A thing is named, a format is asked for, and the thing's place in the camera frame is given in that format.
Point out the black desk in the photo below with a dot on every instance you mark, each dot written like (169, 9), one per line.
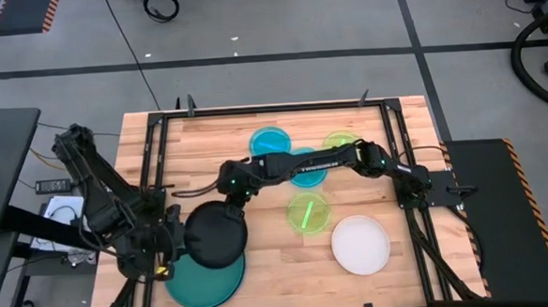
(2, 158)

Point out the black metal table frame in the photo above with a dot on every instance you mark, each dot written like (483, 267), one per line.
(276, 108)

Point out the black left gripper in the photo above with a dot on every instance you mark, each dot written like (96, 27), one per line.
(168, 243)

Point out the small clear green plate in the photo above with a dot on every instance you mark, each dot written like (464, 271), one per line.
(336, 138)
(319, 214)

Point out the black hazard-striped floor mat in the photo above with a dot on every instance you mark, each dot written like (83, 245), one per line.
(508, 235)
(22, 14)

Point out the large teal plastic plate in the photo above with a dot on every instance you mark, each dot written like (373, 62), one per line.
(201, 289)

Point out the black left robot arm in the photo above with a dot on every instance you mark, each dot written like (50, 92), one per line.
(92, 172)

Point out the small clear blue plate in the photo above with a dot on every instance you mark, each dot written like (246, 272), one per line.
(308, 180)
(268, 139)

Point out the white plastic plate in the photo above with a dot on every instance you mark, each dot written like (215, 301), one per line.
(361, 245)

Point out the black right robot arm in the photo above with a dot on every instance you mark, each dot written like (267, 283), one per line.
(312, 165)

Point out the white box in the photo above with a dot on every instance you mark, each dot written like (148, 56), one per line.
(58, 204)

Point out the black power adapter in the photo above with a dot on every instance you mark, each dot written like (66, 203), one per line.
(52, 186)

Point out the black stand frame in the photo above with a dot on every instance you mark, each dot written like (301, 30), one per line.
(47, 226)

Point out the black plastic plate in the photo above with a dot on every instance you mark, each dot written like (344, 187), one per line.
(215, 239)

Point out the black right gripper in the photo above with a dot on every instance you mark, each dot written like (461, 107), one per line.
(236, 198)

